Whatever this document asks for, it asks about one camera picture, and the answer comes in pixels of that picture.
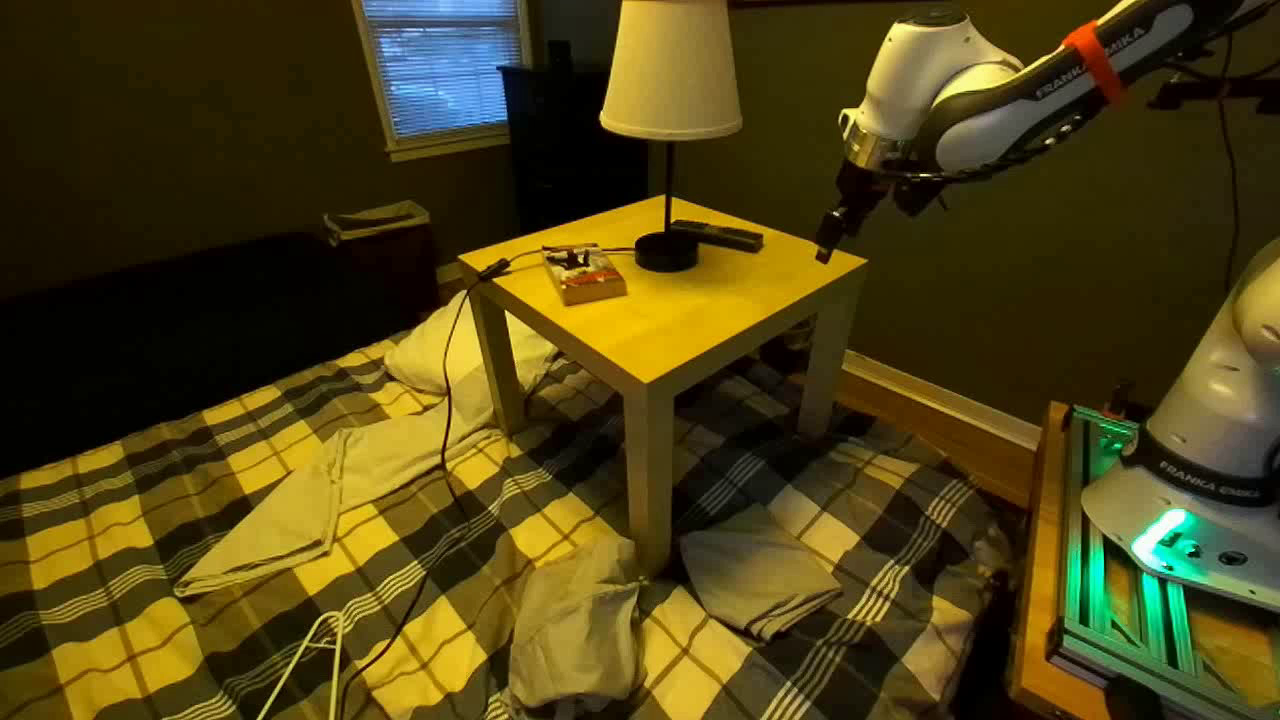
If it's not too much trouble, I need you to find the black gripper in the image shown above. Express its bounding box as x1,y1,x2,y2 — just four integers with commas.
816,162,888,265

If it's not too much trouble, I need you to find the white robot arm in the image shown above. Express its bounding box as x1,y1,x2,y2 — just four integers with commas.
816,0,1280,610

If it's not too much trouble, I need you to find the table lamp with white shade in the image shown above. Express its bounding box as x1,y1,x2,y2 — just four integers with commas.
595,0,749,276

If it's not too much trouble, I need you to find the black remote control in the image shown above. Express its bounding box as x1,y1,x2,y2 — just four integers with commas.
671,221,766,250

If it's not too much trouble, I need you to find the light wooden side table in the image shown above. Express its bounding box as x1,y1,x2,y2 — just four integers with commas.
459,196,866,576

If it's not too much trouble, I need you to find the small orange box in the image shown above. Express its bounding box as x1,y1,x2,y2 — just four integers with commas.
547,261,628,303

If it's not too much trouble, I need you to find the dark dresser by window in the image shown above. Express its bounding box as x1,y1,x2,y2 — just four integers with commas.
501,41,647,231

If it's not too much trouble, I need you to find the grey cloth front right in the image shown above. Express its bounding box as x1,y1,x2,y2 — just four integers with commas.
677,508,841,641

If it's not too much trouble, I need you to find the grey cloth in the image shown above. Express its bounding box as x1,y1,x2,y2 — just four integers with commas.
510,541,639,709
677,508,841,641

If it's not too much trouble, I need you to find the white pillow under table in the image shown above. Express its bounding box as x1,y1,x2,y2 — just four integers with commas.
383,291,557,395

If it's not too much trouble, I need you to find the folded cloth on couch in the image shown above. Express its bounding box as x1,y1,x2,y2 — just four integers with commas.
319,200,432,245

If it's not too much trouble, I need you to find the grey cloth front centre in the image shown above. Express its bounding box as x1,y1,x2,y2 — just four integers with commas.
510,541,639,709

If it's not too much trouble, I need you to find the robot mounting stand green lit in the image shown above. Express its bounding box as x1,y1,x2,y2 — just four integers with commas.
1009,402,1280,720

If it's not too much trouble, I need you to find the plaid yellow black blanket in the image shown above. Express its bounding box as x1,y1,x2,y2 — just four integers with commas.
0,347,1014,720

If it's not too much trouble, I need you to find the beige cloth left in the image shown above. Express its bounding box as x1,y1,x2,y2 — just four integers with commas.
177,400,494,594

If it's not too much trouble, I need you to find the dark couch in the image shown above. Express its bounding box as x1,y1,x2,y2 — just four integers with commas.
0,226,437,473

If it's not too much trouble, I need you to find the wooden bed frame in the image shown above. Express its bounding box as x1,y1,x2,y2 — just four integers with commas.
838,350,1039,508

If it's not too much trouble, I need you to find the window with white frame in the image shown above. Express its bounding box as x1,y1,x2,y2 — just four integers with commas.
353,0,531,161

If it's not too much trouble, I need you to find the white wire clothes hanger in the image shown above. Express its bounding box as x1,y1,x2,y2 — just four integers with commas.
252,607,353,720

